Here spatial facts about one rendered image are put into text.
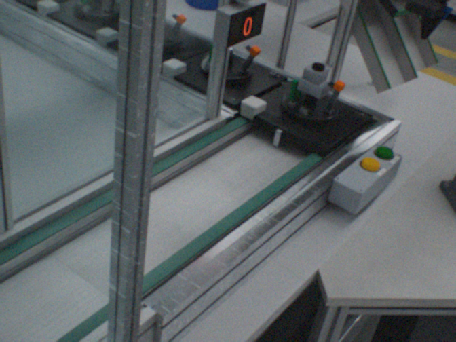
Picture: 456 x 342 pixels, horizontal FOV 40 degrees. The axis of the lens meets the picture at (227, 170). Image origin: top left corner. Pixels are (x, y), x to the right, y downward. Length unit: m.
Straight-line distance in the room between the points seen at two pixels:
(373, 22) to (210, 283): 0.96
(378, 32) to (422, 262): 0.68
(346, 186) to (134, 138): 0.76
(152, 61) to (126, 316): 0.34
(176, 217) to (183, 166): 0.17
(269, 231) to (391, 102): 0.90
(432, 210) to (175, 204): 0.61
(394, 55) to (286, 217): 0.73
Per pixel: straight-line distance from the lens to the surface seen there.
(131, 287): 0.76
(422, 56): 1.90
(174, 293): 1.01
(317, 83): 1.47
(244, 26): 1.31
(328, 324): 1.28
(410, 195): 1.54
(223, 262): 1.06
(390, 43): 1.77
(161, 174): 1.27
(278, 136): 1.43
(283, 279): 1.20
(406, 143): 1.74
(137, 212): 0.68
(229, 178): 1.33
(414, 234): 1.42
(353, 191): 1.31
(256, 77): 1.65
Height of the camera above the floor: 1.68
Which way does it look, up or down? 34 degrees down
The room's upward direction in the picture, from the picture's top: 10 degrees clockwise
